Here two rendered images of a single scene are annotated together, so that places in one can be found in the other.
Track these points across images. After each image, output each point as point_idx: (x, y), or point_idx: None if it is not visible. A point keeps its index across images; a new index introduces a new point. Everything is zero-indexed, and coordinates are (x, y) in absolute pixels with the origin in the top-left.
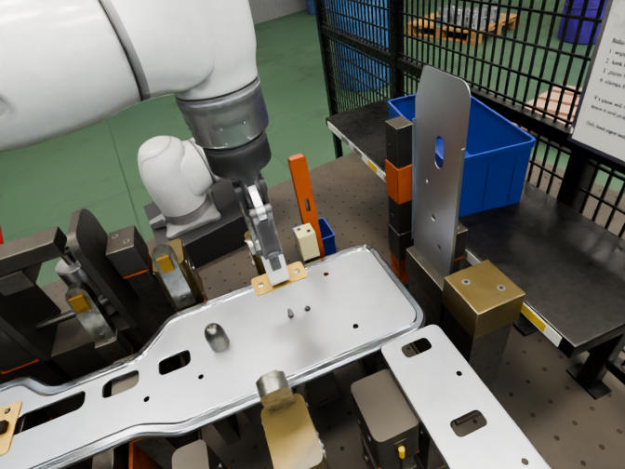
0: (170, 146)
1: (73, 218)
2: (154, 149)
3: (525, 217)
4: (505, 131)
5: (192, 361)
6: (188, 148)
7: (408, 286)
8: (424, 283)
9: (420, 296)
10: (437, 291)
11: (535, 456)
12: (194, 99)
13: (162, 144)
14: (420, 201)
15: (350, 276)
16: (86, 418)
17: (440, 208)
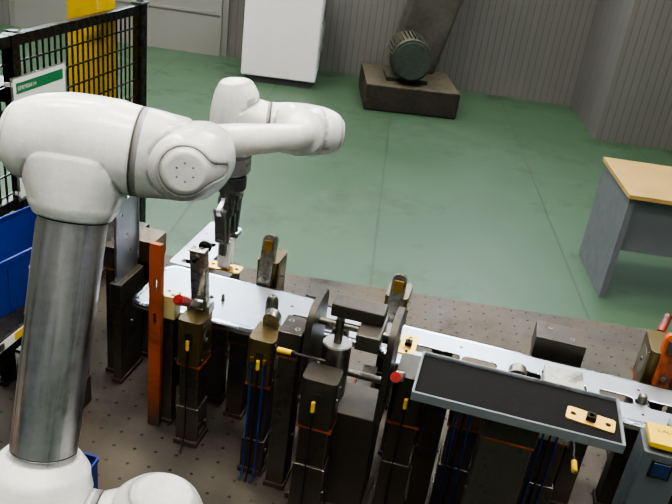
0: (146, 473)
1: (319, 300)
2: (171, 476)
3: None
4: (11, 221)
5: (291, 313)
6: (114, 491)
7: (120, 320)
8: (134, 285)
9: (129, 307)
10: (141, 272)
11: (202, 232)
12: None
13: (156, 473)
14: (118, 237)
15: None
16: (359, 324)
17: (129, 222)
